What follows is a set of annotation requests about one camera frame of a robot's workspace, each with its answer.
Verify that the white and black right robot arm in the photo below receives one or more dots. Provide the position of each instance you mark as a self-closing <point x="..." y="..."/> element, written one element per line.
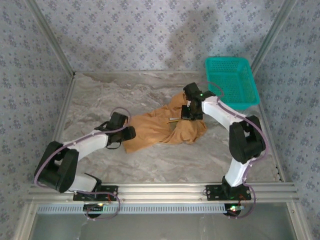
<point x="217" y="110"/>

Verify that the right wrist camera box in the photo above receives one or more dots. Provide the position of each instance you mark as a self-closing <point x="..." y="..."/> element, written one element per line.
<point x="191" y="90"/>

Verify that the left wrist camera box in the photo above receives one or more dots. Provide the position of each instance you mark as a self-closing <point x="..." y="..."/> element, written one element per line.
<point x="118" y="119"/>

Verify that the aluminium frame post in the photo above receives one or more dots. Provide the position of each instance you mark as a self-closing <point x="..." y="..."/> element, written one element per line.
<point x="52" y="35"/>
<point x="272" y="35"/>

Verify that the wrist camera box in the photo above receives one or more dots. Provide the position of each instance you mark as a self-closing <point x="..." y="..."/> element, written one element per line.
<point x="118" y="119"/>
<point x="191" y="90"/>

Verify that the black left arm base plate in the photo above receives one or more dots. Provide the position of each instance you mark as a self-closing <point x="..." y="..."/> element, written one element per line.
<point x="105" y="189"/>

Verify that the black controller board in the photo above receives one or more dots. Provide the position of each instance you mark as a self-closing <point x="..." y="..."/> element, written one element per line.
<point x="93" y="207"/>
<point x="231" y="212"/>

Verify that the aluminium extrusion mounting rail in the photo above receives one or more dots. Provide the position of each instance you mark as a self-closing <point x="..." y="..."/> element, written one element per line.
<point x="162" y="193"/>

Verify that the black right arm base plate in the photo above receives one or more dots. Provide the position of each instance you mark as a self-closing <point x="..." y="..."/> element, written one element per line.
<point x="212" y="196"/>

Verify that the tan brown t-shirt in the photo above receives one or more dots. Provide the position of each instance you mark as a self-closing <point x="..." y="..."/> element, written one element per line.
<point x="155" y="127"/>

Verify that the aluminium frame leg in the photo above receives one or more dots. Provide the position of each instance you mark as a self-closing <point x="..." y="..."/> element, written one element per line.
<point x="297" y="222"/>
<point x="25" y="222"/>

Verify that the teal plastic mesh basket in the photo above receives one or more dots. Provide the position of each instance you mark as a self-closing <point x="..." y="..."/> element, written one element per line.
<point x="232" y="77"/>

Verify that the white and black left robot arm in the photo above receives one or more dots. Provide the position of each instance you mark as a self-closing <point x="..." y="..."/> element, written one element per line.
<point x="90" y="142"/>

